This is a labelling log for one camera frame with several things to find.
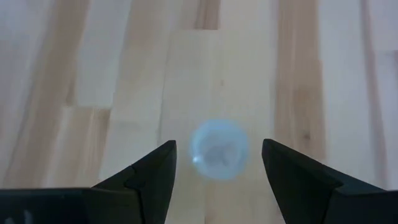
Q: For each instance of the translucent white pill vial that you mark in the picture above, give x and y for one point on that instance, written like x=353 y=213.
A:
x=219 y=149

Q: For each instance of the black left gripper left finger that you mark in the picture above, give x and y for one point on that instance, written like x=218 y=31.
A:
x=124 y=202

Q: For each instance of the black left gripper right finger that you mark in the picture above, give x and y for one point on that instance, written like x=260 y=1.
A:
x=311 y=199

